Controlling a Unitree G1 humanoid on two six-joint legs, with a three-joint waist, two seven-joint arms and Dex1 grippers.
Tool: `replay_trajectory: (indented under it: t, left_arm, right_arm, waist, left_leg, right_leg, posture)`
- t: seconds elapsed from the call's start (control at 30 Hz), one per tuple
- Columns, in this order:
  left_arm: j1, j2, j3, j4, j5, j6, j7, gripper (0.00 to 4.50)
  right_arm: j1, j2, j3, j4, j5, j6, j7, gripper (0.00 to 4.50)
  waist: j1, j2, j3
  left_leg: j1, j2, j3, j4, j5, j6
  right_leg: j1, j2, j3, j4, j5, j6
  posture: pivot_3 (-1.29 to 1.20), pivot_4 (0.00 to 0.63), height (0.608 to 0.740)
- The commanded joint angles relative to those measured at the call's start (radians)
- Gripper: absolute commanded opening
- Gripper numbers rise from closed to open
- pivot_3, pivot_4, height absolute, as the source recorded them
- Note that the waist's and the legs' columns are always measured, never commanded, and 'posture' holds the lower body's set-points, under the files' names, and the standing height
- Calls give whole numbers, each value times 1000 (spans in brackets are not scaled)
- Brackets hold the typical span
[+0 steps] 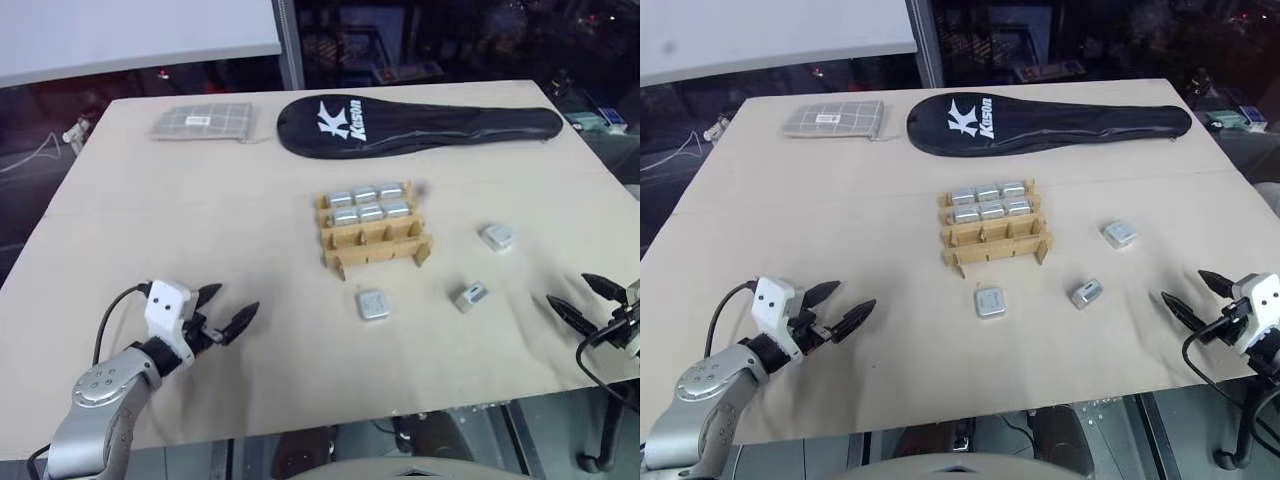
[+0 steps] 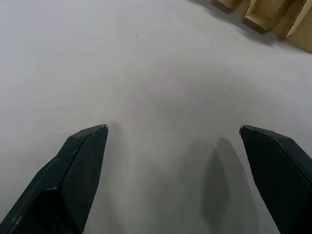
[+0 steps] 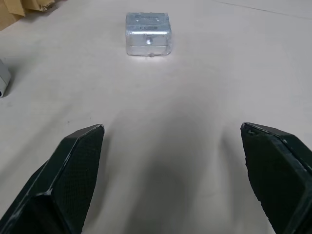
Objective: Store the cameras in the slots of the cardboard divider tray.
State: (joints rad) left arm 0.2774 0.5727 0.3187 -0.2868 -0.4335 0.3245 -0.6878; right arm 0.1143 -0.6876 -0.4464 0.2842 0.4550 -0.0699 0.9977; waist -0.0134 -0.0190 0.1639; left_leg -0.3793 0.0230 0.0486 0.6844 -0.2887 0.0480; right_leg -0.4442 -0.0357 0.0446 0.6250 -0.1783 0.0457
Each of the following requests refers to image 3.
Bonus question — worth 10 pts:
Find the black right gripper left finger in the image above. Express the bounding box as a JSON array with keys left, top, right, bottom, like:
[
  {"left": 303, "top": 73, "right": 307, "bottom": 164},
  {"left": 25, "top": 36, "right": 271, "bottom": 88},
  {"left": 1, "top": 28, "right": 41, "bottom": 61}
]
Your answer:
[{"left": 0, "top": 124, "right": 105, "bottom": 234}]

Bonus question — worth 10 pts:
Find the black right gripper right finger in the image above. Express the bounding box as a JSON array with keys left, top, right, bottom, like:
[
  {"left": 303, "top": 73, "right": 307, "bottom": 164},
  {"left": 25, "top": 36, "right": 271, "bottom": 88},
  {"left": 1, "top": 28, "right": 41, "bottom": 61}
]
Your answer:
[{"left": 239, "top": 122, "right": 312, "bottom": 234}]

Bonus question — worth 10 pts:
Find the cardboard box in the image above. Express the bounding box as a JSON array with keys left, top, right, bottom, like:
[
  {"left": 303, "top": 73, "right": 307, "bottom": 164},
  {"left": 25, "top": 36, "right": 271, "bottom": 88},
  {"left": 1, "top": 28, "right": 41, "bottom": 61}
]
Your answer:
[{"left": 0, "top": 0, "right": 57, "bottom": 32}]

